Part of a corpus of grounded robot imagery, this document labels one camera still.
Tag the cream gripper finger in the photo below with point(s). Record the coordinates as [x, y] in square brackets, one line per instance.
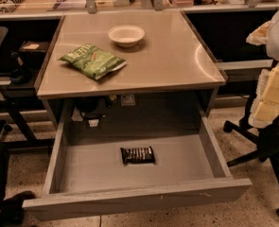
[259, 35]
[265, 106]

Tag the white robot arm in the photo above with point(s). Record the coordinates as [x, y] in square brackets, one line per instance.
[272, 45]

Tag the black box under desk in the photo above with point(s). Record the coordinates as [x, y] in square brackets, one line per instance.
[33, 53]

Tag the black rxbar chocolate wrapper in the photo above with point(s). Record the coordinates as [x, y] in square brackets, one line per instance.
[137, 155]

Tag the white paper bowl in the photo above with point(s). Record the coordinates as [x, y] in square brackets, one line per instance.
[127, 35]

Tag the open grey wooden drawer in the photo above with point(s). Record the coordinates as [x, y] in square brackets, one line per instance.
[86, 176]

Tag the black office chair right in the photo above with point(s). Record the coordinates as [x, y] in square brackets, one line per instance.
[267, 140]

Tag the green kettle chips bag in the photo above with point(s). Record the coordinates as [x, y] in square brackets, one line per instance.
[93, 62]

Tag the black shoe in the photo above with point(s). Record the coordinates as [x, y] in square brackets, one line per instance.
[13, 211]

